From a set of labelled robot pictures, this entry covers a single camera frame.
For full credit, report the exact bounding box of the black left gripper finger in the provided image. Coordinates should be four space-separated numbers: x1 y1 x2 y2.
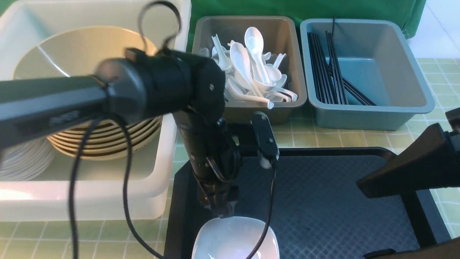
210 201 237 219

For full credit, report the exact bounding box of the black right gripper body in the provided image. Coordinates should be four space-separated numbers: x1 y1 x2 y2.
363 107 460 259

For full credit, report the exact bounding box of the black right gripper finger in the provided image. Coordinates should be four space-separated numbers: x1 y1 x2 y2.
356 123 460 199

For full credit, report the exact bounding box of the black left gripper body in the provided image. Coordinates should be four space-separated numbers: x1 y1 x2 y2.
173 110 242 208

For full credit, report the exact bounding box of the white square dish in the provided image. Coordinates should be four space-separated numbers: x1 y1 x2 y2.
191 216 266 259

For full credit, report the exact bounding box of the white ceramic soup spoon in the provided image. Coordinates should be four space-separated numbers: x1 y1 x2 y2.
244 27 271 85

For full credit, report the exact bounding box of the tan noodle bowl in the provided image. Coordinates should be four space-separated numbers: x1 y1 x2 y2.
13 26 157 80

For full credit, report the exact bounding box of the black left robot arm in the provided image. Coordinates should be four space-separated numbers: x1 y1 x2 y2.
1 49 240 222

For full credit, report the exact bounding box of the pile of white spoons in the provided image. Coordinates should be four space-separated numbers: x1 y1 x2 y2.
200 35 299 109

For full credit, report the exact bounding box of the black plastic serving tray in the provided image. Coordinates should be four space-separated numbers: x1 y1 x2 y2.
164 147 451 259

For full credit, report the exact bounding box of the stack of tan bowls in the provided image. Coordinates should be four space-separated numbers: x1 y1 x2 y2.
47 116 163 161

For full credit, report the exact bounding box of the blue plastic chopstick bin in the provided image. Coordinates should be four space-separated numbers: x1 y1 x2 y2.
300 19 435 131

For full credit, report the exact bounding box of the large white plastic tub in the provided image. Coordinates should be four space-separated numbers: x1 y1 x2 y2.
1 0 177 222

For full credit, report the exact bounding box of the bundle of black chopsticks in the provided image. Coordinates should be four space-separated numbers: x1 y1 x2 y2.
307 18 376 106

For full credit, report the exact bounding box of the green checkered tablecloth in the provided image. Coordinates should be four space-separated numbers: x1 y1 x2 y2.
1 58 459 259

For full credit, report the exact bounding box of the green cloth backdrop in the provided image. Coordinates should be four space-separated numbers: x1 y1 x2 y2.
187 0 426 51

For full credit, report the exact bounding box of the grey plastic spoon bin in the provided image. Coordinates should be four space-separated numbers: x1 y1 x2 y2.
191 16 308 124

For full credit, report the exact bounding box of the stack of white plates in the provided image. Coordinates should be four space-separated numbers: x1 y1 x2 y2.
0 138 54 182

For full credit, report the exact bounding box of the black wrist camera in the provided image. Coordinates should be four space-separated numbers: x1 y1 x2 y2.
251 112 280 170

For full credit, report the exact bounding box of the black cable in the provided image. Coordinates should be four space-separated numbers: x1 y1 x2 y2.
68 0 277 259

